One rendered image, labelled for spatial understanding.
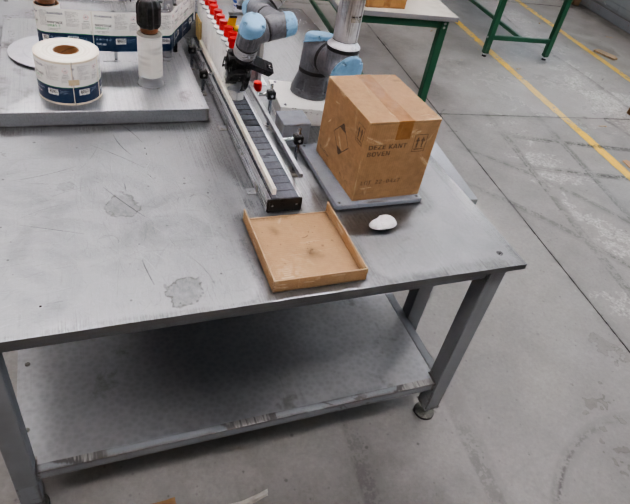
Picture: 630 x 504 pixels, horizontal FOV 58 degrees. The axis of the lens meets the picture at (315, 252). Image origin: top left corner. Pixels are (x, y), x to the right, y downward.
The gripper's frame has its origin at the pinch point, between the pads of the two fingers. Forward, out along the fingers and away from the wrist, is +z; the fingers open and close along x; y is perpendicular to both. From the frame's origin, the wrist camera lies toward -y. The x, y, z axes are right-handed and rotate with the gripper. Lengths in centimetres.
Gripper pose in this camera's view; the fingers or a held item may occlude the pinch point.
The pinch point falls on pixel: (239, 89)
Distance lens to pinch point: 212.1
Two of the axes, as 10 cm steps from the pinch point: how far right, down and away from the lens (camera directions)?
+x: 2.1, 9.4, -2.7
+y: -9.3, 1.1, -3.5
